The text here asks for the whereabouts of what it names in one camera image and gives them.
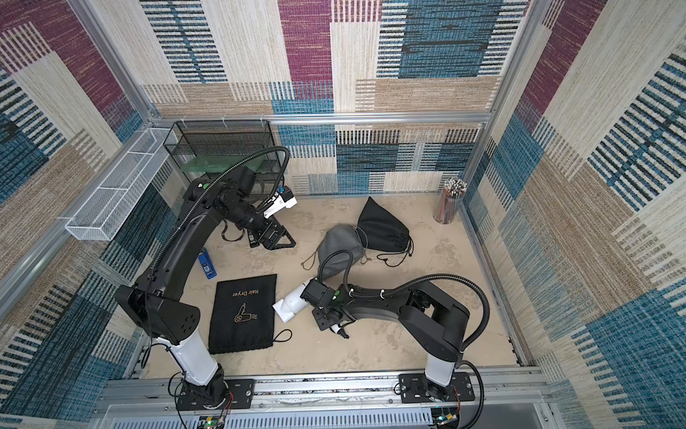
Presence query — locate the white hair dryer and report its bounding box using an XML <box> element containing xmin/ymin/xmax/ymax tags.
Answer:
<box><xmin>273</xmin><ymin>278</ymin><xmax>349</xmax><ymax>339</ymax></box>

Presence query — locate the grey hair dryer bag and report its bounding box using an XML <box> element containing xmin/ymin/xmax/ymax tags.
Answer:
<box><xmin>301</xmin><ymin>223</ymin><xmax>366</xmax><ymax>281</ymax></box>

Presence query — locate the striped pencil cup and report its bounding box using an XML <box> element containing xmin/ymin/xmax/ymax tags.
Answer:
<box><xmin>433</xmin><ymin>178</ymin><xmax>467</xmax><ymax>225</ymax></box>

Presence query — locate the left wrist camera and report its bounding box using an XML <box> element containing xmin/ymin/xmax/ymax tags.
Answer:
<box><xmin>263</xmin><ymin>186</ymin><xmax>297</xmax><ymax>219</ymax></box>

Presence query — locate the black wire mesh shelf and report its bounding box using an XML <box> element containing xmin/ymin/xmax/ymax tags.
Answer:
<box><xmin>164</xmin><ymin>119</ymin><xmax>285</xmax><ymax>204</ymax></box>

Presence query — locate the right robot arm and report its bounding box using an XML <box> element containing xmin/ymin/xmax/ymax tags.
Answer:
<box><xmin>299</xmin><ymin>279</ymin><xmax>470</xmax><ymax>393</ymax></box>

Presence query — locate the white wire mesh basket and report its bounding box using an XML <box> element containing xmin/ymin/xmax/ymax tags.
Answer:
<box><xmin>65</xmin><ymin>128</ymin><xmax>169</xmax><ymax>241</ymax></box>

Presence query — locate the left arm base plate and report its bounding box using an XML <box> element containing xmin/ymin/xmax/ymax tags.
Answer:
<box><xmin>175</xmin><ymin>379</ymin><xmax>255</xmax><ymax>411</ymax></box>

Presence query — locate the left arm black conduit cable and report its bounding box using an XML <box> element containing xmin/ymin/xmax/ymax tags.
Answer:
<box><xmin>146</xmin><ymin>146</ymin><xmax>291</xmax><ymax>280</ymax></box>

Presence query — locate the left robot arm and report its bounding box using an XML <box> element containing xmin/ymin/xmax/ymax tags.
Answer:
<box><xmin>115</xmin><ymin>166</ymin><xmax>296</xmax><ymax>409</ymax></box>

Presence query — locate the green tray on shelf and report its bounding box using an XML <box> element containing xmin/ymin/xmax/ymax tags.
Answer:
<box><xmin>180</xmin><ymin>156</ymin><xmax>243</xmax><ymax>174</ymax></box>

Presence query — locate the black hair dryer bag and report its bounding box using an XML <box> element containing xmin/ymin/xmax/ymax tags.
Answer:
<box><xmin>357</xmin><ymin>197</ymin><xmax>414</xmax><ymax>268</ymax></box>

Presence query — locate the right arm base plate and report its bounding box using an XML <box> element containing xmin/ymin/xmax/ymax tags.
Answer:
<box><xmin>393</xmin><ymin>372</ymin><xmax>475</xmax><ymax>403</ymax></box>

